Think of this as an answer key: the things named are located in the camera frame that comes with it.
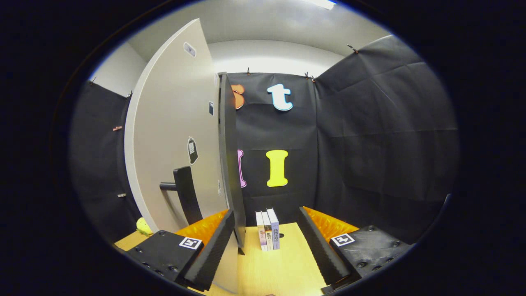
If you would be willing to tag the lavender book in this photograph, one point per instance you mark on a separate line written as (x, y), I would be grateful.
(275, 230)

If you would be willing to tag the black backdrop cloth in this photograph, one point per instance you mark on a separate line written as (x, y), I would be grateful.
(370, 144)

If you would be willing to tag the grey shoe cabinet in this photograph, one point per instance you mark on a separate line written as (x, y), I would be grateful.
(232, 164)

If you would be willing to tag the yellow plush toy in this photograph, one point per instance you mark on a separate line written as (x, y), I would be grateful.
(143, 227)

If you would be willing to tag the ceiling light panel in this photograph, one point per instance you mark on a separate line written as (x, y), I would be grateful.
(322, 3)

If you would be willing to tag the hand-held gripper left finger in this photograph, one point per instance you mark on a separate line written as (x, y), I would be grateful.
(213, 246)

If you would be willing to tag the beige shoe cabinet door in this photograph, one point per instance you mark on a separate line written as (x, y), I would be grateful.
(164, 123)

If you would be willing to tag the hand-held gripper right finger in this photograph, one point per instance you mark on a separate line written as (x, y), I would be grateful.
(320, 250)

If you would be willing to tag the grey and white book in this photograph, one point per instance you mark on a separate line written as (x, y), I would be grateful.
(268, 236)

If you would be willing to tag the pink and white book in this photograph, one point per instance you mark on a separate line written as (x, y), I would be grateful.
(260, 234)

